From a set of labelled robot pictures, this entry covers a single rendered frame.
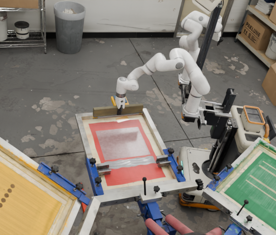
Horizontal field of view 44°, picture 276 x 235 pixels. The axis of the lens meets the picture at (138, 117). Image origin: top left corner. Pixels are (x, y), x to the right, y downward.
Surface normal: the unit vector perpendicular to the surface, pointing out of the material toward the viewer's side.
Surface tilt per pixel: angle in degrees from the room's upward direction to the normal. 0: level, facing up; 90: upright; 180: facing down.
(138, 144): 0
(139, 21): 90
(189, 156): 0
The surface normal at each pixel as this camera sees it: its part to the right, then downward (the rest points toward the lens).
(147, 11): 0.30, 0.65
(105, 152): 0.15, -0.76
